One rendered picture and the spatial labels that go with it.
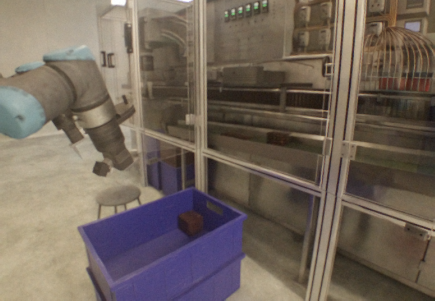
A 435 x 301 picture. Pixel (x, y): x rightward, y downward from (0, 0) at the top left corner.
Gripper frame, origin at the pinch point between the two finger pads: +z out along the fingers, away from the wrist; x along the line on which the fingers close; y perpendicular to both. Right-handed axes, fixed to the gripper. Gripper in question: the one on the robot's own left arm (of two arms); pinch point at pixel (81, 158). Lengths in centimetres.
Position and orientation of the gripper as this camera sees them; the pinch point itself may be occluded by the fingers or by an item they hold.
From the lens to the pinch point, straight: 102.2
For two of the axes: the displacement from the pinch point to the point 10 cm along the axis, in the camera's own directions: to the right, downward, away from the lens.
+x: -6.1, -0.7, 7.9
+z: 3.8, 8.5, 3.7
